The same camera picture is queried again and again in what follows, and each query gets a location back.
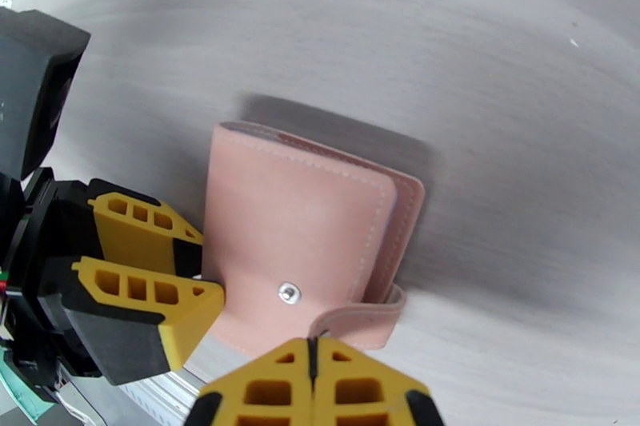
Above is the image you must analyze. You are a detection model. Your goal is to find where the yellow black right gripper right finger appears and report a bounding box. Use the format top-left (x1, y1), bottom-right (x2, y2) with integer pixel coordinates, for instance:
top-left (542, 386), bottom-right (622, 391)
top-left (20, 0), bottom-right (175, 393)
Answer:
top-left (310, 336), bottom-right (446, 426)

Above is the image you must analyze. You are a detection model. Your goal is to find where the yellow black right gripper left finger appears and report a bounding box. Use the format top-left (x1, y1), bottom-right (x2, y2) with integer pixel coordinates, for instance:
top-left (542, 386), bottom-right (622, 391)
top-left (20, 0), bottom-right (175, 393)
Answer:
top-left (185, 337), bottom-right (316, 426)

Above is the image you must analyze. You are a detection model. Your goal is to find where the green circuit board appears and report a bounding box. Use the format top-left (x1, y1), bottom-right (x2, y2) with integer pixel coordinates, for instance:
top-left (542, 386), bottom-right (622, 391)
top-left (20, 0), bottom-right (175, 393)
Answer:
top-left (0, 344), bottom-right (57, 423)

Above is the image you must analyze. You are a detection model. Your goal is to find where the pink card holder wallet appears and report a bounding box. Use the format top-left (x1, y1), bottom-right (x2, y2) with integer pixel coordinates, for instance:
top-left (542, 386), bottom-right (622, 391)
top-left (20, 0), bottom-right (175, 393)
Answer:
top-left (202, 121), bottom-right (426, 356)

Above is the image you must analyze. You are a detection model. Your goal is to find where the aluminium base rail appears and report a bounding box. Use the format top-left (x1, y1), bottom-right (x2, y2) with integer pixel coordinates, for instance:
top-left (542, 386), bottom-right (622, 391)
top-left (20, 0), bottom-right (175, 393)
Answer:
top-left (50, 339), bottom-right (246, 426)

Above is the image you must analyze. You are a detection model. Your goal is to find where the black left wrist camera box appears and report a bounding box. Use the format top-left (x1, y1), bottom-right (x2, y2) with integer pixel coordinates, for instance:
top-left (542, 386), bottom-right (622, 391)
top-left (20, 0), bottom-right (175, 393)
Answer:
top-left (0, 7), bottom-right (92, 181)

